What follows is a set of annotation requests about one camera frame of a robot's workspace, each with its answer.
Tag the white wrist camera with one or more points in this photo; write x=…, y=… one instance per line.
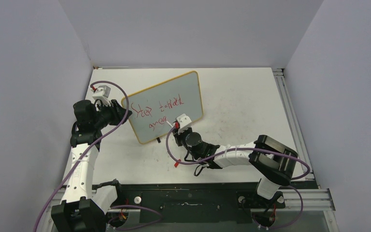
x=184, y=122
x=101, y=95

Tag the red marker cap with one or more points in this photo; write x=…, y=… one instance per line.
x=177, y=163

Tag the aluminium frame rail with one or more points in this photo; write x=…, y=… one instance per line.
x=225, y=198

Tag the aluminium side rail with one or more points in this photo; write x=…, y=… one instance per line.
x=289, y=110

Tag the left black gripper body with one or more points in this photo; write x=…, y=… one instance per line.
x=107, y=115

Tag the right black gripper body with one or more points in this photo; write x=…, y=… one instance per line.
x=181, y=137

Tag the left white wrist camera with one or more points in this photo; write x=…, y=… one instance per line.
x=101, y=95

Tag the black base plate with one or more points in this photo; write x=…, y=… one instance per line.
x=193, y=214

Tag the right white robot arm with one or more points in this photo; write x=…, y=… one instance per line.
x=275, y=161

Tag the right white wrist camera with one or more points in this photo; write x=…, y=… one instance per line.
x=184, y=122

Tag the yellow framed whiteboard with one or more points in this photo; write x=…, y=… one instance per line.
x=153, y=107

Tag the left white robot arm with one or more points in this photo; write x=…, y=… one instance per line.
x=78, y=211

